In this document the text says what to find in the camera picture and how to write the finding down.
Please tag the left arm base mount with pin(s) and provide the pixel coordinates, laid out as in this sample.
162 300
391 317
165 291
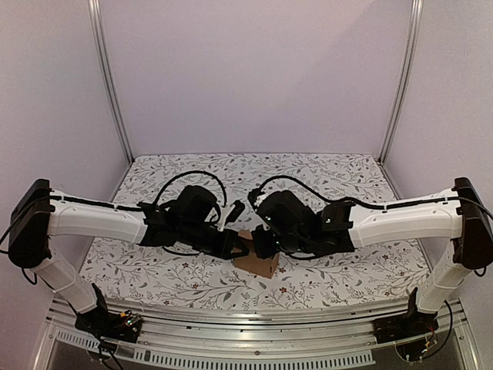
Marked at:
125 326

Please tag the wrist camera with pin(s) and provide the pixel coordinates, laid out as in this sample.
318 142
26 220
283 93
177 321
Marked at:
230 214
254 197

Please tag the aluminium frame post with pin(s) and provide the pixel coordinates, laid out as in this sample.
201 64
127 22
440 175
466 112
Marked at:
404 79
95 15

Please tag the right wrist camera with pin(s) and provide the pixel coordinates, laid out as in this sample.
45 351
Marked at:
254 197

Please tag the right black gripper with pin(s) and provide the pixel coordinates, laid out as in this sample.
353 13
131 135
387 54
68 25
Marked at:
267 240

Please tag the right aluminium frame post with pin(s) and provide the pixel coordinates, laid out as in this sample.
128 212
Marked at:
404 79

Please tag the brown cardboard box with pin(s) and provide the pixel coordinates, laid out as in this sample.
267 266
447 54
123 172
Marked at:
252 263

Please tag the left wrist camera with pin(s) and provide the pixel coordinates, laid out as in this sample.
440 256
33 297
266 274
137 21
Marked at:
230 214

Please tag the left aluminium frame post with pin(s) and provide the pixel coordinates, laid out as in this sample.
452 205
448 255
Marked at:
95 15

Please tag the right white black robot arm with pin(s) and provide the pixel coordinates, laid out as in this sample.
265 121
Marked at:
344 225

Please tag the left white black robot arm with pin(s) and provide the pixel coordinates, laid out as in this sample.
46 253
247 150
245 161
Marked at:
194 218

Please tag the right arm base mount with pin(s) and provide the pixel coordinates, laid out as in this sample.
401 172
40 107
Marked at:
416 330

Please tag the floral patterned table mat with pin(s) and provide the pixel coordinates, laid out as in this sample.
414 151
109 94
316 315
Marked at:
177 278

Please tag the aluminium front rail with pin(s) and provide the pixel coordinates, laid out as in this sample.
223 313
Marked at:
195 338

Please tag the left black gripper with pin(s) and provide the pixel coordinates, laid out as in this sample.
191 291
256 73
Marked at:
225 247

